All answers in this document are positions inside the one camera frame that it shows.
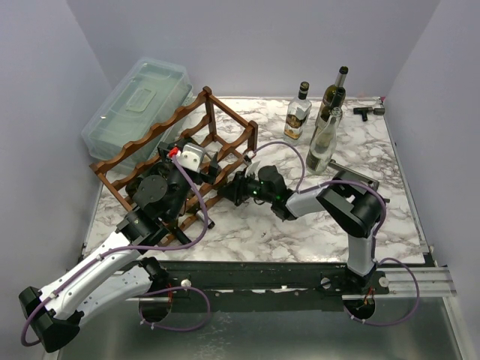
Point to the small black T fitting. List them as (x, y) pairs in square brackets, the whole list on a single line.
[(365, 111)]

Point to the green bottle in rack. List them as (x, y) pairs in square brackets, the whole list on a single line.
[(176, 233)]

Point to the clear square whisky bottle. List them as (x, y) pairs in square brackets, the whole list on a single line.
[(297, 114)]

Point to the grey metal L bar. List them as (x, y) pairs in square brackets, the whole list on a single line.
[(356, 174)]

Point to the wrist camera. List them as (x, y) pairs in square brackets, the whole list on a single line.
[(251, 164), (190, 157)]

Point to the dark wine bottle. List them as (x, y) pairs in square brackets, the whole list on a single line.
[(197, 211), (217, 185)]

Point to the brown wooden wine rack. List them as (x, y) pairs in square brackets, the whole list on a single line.
[(156, 193)]

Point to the tall green wine bottle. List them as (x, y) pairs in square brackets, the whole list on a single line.
[(330, 91)]

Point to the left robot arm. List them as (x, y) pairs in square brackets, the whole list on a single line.
[(55, 312)]

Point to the dark bottle white label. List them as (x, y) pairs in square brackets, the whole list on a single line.
[(337, 101)]

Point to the clear plastic storage box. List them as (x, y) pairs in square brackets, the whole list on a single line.
[(150, 93)]

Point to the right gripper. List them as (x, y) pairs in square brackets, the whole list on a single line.
[(240, 187)]

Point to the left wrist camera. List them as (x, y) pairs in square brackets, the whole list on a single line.
[(190, 157)]

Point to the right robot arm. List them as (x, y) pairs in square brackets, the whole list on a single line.
[(356, 207)]

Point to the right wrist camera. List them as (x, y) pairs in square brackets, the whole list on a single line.
[(251, 164)]

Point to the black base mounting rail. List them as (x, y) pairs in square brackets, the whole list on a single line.
[(193, 287)]

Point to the clear glass wine bottle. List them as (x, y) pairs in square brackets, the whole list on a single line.
[(323, 143)]

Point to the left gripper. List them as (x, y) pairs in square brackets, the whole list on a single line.
[(210, 175)]

